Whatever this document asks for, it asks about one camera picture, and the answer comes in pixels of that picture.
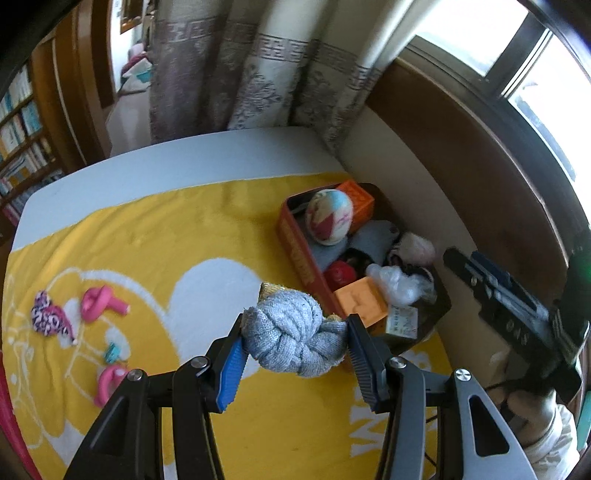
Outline grey knotted sock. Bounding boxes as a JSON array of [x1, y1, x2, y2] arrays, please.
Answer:
[[242, 282, 348, 378]]

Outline orange embossed soft cube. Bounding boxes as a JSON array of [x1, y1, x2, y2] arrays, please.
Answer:
[[335, 277, 388, 328]]

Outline clear plastic bag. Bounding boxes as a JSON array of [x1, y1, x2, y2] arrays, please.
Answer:
[[366, 264, 438, 307]]

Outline red pompom ball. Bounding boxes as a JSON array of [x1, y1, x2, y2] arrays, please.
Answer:
[[324, 260, 358, 292]]

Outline black fuzzy sock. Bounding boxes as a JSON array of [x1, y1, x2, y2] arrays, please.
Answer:
[[339, 248, 387, 279]]

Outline teal binder clip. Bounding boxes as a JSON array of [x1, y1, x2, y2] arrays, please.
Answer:
[[103, 342, 121, 365]]

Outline light grey fleece sock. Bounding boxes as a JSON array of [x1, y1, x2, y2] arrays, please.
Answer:
[[301, 220, 400, 271]]

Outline pink foam curler knot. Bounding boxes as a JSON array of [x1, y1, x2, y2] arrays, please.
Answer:
[[80, 285, 130, 323]]

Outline pastel sock ball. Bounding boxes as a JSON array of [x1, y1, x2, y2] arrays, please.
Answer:
[[304, 189, 353, 246]]

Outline pink leopard fuzzy sock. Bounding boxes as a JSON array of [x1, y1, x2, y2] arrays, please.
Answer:
[[31, 290, 77, 344]]

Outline small yellow carton box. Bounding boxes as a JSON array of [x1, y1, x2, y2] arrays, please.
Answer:
[[386, 306, 419, 340]]

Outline gloved right hand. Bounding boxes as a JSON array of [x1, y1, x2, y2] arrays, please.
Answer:
[[488, 387, 580, 480]]

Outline orange storage box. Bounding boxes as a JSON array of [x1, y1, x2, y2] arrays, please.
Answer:
[[276, 183, 451, 354]]

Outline wooden window sill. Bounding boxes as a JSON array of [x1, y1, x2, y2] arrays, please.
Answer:
[[363, 59, 591, 324]]

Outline patterned curtain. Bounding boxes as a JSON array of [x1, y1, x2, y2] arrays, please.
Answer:
[[150, 1, 416, 151]]

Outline wooden bookshelf with books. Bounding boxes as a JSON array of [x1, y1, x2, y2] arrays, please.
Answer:
[[1, 62, 64, 229]]

